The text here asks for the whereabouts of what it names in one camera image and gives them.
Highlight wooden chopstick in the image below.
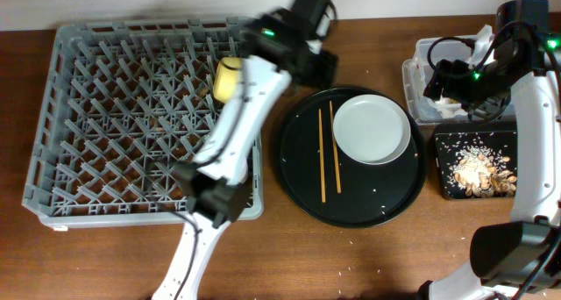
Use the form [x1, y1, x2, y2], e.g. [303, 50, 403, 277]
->
[317, 109, 326, 204]
[329, 101, 342, 194]

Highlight grey round plate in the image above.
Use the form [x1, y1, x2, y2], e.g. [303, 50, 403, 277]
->
[332, 94, 412, 166]

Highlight yellow bowl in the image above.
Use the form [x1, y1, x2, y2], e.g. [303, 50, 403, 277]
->
[213, 57, 243, 104]

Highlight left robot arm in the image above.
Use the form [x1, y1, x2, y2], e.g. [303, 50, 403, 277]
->
[153, 0, 338, 299]

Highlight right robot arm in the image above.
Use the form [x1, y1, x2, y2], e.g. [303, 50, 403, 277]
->
[417, 0, 560, 299]

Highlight grey dishwasher rack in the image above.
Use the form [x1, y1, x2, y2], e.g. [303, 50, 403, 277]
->
[22, 17, 244, 231]

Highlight crumpled white paper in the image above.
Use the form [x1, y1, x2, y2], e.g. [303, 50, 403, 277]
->
[428, 96, 467, 119]

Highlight clear plastic bin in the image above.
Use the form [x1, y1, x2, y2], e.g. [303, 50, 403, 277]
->
[401, 38, 515, 125]

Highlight rectangular black tray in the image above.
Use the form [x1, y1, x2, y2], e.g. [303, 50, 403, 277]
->
[433, 121, 518, 200]

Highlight round black tray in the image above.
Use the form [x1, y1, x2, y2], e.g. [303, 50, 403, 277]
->
[273, 86, 428, 228]

